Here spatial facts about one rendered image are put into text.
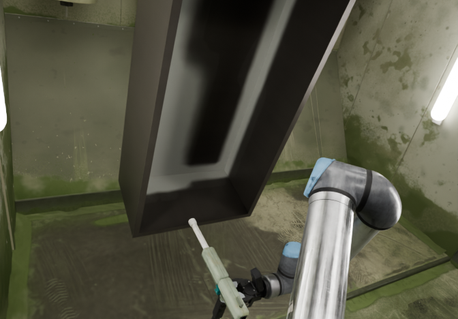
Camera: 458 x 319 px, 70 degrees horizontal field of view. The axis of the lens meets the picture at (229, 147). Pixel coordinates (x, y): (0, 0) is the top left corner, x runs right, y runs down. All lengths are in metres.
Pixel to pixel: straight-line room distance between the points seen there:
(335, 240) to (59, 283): 1.47
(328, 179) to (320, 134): 2.28
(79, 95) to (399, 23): 2.46
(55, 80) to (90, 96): 0.22
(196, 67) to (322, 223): 0.89
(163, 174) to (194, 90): 0.52
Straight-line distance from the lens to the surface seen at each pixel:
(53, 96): 2.32
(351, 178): 0.89
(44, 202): 2.28
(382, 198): 0.91
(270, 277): 1.41
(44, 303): 1.88
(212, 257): 1.33
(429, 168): 2.89
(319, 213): 0.82
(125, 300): 1.84
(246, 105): 1.67
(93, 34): 2.46
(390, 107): 3.05
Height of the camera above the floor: 1.50
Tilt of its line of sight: 26 degrees down
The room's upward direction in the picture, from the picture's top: 12 degrees clockwise
